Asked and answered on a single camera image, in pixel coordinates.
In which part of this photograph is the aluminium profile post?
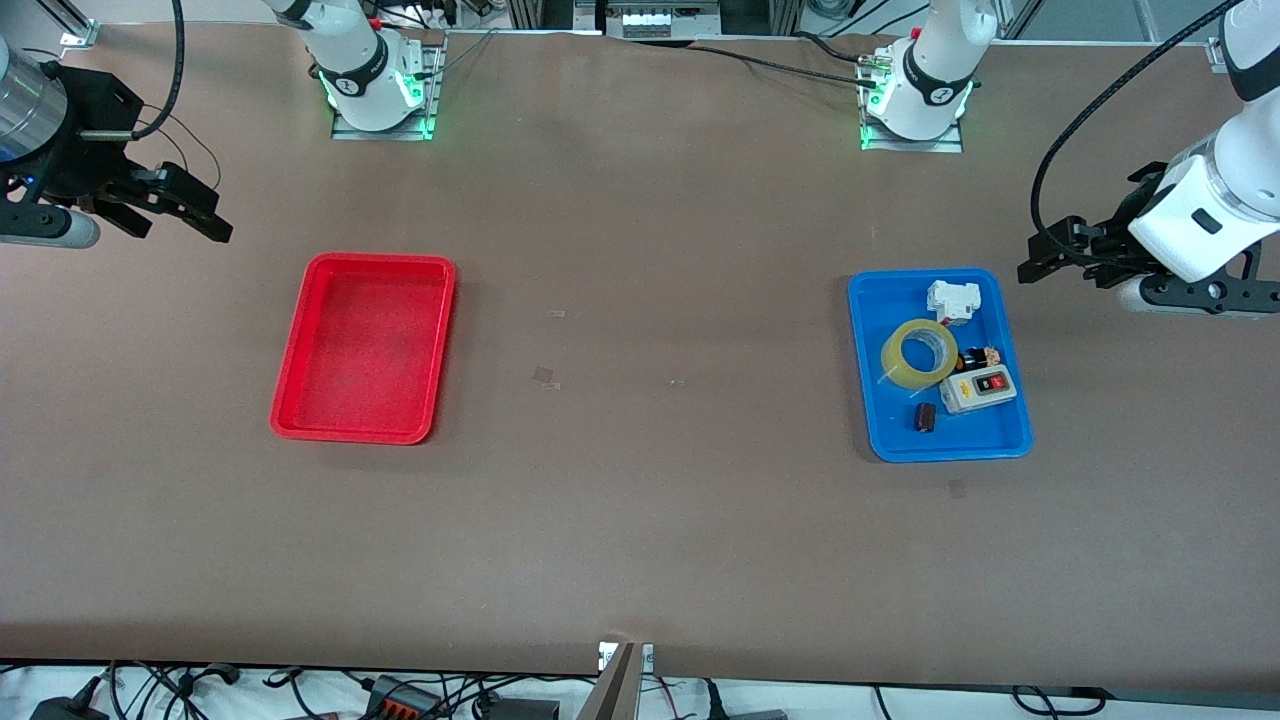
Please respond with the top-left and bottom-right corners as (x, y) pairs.
(574, 640), (657, 720)

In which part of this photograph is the red plastic tray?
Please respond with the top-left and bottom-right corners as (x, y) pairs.
(269, 252), (458, 446)

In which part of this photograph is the yellow packing tape roll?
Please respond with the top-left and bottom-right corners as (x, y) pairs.
(878, 318), (962, 390)

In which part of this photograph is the grey on-off switch box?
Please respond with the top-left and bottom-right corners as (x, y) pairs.
(940, 364), (1019, 416)

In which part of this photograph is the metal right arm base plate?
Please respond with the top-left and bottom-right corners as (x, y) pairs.
(330, 32), (447, 142)

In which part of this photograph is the black orange power strip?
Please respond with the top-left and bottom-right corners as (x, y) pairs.
(363, 677), (443, 720)

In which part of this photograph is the thin black table cable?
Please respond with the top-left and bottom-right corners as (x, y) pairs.
(688, 44), (883, 87)

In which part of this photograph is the aluminium frame structure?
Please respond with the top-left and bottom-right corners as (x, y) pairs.
(505, 0), (803, 42)

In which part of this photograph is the blue plastic tray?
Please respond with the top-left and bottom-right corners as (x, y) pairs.
(847, 267), (1034, 464)

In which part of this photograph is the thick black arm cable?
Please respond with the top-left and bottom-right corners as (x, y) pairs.
(130, 0), (188, 142)
(1030, 0), (1247, 243)

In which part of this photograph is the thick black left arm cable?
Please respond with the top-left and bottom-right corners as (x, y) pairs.
(1030, 0), (1247, 243)

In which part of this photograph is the white circuit breaker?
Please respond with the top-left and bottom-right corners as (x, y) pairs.
(925, 280), (982, 329)

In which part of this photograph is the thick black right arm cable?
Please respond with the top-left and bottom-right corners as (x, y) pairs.
(130, 0), (188, 142)

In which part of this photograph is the thin black right gripper wire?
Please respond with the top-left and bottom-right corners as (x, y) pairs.
(148, 102), (224, 193)

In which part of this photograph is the black power adapter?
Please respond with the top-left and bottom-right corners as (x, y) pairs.
(28, 678), (113, 720)

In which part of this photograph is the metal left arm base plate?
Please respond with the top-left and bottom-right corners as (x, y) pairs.
(859, 60), (967, 154)

